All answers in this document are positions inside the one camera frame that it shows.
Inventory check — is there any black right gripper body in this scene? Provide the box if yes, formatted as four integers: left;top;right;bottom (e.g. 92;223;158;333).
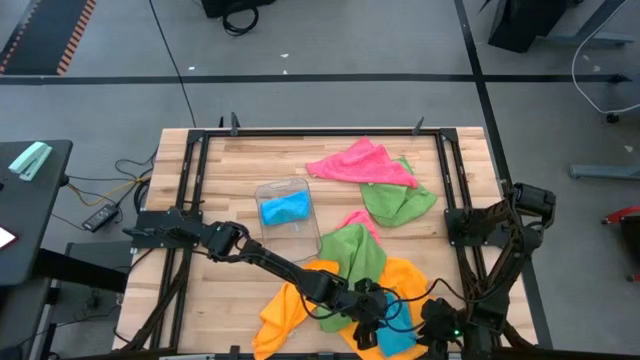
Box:
419;298;464;346

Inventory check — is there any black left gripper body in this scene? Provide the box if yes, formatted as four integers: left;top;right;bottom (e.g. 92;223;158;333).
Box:
344;278;399;329

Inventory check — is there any blue microfiber towel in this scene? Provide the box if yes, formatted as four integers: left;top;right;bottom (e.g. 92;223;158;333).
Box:
375;292;419;357
259;189;312;227

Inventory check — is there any green microfiber towel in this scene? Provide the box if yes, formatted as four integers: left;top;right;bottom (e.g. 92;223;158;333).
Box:
359;157;440;229
317;223;389;334

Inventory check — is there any clear plastic bin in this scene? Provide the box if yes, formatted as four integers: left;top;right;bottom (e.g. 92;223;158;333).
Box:
254;177;323;264

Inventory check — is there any orange microfiber towel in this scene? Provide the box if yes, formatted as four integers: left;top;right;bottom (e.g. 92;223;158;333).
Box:
252;259;341;360
339;257;436;360

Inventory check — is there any pink microfiber towel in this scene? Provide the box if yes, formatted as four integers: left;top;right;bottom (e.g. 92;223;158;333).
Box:
305;137;420;190
337;209;382;246

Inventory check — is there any red and black chair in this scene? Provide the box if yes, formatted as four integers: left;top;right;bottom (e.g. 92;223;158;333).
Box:
602;203;640;284

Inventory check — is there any grey table foot bar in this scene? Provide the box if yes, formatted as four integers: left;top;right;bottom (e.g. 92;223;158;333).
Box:
568;163;640;181

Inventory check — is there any black power adapter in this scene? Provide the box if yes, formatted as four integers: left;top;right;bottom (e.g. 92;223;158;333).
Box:
81;203;120;234

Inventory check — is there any black desk underframe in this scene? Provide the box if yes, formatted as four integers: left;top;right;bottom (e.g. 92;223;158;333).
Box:
0;242;132;360

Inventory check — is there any black desk base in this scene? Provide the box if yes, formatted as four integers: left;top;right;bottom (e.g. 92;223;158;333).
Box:
487;0;581;55

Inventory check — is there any grey desk leg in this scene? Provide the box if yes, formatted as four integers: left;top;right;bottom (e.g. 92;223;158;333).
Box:
544;0;636;50

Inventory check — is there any black equipment box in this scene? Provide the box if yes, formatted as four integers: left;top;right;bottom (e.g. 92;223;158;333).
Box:
201;0;277;20

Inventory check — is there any black side desk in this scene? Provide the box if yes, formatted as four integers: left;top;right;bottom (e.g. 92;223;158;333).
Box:
0;139;74;287

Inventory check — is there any mint green stapler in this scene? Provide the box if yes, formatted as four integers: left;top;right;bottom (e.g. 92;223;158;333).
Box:
8;141;54;182

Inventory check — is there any black mat with orange stripes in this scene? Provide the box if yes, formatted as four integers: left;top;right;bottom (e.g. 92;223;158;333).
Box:
0;0;97;76

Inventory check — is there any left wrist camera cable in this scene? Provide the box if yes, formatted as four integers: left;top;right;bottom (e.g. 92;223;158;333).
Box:
298;287;419;335

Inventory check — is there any black metal table frame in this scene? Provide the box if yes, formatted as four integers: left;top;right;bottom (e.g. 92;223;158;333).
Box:
113;112;540;360

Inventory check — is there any black cable bundle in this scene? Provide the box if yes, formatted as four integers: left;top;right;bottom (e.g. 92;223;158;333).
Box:
113;149;157;215

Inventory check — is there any yellow cable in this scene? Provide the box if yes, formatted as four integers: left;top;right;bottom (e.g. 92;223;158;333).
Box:
66;174;153;207

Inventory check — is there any white cable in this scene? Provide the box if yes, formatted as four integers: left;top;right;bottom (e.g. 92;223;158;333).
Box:
571;0;640;116

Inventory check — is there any coiled black cable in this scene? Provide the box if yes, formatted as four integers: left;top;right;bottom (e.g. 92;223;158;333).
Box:
221;4;261;38

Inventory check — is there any long black floor cable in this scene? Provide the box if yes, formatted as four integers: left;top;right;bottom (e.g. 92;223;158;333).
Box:
148;0;197;129

